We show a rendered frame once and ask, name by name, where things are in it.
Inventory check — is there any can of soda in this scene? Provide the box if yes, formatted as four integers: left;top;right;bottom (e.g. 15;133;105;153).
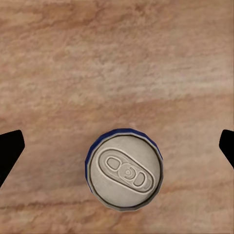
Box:
85;128;164;212

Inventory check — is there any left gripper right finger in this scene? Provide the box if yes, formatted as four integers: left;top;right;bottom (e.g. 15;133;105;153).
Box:
219;129;234;168

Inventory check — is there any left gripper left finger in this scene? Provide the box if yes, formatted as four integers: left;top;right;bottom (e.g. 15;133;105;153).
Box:
0;130;25;187

